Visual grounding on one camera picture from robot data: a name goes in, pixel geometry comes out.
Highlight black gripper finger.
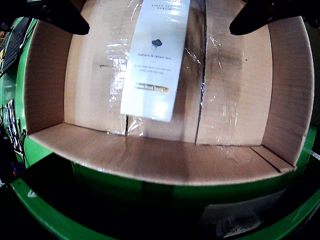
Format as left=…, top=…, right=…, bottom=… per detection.
left=229, top=0, right=311, bottom=36
left=24, top=0, right=90, bottom=36

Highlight long white serum box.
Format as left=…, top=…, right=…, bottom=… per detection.
left=119, top=0, right=192, bottom=123

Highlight large shallow cardboard tray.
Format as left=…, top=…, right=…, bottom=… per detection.
left=23, top=0, right=315, bottom=187

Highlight black laptop keyboard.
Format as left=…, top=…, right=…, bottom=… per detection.
left=1, top=17, right=31, bottom=74

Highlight black white patterned carton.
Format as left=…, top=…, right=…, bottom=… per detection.
left=0, top=99, right=27, bottom=153

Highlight green metal machine housing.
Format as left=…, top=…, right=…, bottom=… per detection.
left=0, top=149, right=320, bottom=240

